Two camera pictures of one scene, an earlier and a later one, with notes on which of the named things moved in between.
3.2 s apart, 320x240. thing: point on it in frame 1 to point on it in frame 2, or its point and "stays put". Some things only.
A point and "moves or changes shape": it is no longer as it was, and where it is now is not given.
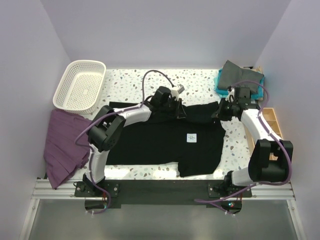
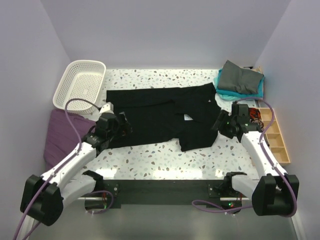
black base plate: [157, 193] stays put
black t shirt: [192, 140] moves or changes shape
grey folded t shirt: [232, 75] stays put
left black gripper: [178, 111] to [123, 129]
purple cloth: [66, 148] stays put
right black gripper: [229, 102] to [218, 125]
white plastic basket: [80, 89] stays put
